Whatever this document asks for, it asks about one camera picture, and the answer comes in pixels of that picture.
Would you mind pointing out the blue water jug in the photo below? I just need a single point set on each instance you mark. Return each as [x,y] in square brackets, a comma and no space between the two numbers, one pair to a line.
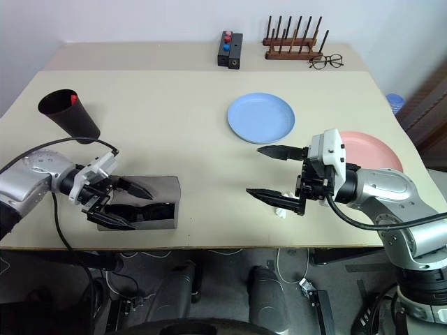
[395,101]

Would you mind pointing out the black pen cup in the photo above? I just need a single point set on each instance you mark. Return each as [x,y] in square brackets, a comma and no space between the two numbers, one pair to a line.
[73,118]

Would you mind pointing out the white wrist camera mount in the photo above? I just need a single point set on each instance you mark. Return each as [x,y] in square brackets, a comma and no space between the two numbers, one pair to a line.
[331,146]
[99,167]

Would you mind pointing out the grey glasses case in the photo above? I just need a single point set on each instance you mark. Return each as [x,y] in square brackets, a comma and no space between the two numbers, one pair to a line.
[160,185]

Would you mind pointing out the pink plate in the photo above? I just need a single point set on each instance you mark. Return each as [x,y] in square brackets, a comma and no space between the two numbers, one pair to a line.
[373,150]

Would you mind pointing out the brown wooden cabinet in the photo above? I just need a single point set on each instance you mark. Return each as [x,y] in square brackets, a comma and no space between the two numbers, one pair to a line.
[433,115]

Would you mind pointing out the blue plate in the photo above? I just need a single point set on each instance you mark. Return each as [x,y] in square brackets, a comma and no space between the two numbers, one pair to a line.
[260,117]

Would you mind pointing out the black marker with red cap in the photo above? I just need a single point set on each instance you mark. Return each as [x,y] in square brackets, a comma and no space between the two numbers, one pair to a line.
[73,98]

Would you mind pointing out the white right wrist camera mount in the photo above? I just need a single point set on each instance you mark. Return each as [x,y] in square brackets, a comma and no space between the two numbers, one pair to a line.
[331,146]

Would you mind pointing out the wooden peg rack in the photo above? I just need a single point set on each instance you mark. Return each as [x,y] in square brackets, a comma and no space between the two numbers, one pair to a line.
[290,54]

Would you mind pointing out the dark rounded shape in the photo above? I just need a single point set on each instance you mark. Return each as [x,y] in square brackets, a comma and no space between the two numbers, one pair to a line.
[267,300]
[174,296]

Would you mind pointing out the crumpled white paper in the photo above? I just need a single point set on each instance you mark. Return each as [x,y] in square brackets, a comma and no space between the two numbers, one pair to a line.
[279,211]

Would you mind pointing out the black framed eyeglasses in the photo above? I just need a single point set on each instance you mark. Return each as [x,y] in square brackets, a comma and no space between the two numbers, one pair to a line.
[318,63]

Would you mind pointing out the plain black box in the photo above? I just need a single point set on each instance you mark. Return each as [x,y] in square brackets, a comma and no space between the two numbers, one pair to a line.
[236,52]

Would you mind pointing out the black box with coloured buttons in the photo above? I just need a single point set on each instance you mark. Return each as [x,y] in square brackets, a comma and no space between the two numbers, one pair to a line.
[224,56]

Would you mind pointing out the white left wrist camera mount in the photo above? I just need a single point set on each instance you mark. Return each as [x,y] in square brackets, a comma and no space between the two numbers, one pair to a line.
[99,167]

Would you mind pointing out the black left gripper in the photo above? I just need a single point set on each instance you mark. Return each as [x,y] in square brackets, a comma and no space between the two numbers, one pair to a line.
[92,197]

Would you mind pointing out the silver black robot body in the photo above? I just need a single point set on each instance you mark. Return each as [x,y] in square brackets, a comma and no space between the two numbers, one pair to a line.
[422,300]

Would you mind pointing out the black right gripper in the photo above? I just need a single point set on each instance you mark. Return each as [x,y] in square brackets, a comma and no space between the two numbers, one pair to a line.
[312,183]

